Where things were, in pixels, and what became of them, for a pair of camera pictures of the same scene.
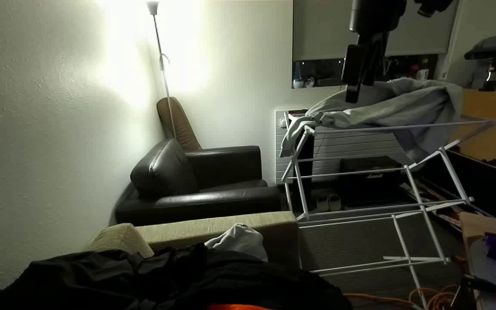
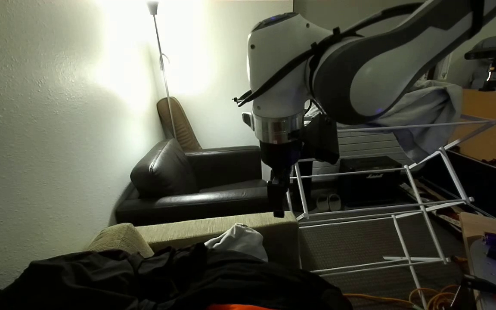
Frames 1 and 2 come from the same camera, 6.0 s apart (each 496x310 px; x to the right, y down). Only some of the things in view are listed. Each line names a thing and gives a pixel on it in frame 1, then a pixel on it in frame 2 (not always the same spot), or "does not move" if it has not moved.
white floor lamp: x=154 y=8 does not move
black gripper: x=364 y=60 → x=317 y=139
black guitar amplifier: x=372 y=181 does not move
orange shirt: x=238 y=306 does not move
